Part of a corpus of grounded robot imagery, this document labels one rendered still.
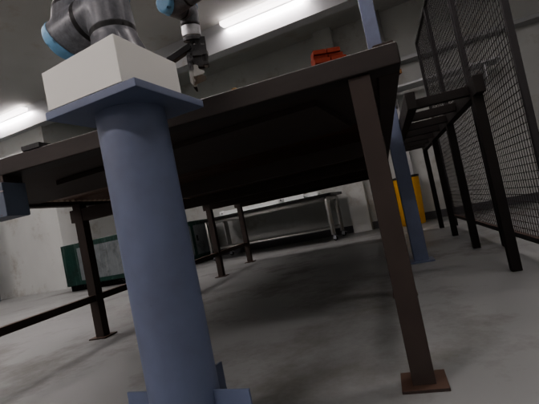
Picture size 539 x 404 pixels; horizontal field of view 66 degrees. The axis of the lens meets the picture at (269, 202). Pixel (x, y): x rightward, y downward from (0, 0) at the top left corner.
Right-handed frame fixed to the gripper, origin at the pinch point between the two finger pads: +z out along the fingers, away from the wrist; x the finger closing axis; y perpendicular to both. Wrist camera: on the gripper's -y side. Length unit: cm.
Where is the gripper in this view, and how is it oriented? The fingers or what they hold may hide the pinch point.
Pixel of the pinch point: (193, 89)
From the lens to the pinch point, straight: 176.6
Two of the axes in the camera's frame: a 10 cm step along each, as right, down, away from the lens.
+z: 1.2, 9.9, 1.1
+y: 9.9, -1.3, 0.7
